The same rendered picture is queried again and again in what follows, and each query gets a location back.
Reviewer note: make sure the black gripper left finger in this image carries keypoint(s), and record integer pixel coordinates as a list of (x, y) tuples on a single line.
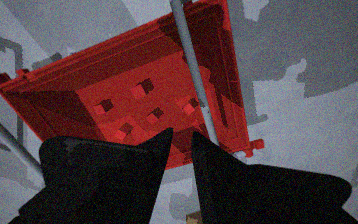
[(138, 169)]

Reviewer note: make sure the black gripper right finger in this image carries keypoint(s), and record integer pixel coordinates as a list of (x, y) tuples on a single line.
[(230, 192)]

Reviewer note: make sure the tan rectangular block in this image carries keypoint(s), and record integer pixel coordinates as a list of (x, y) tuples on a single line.
[(194, 218)]

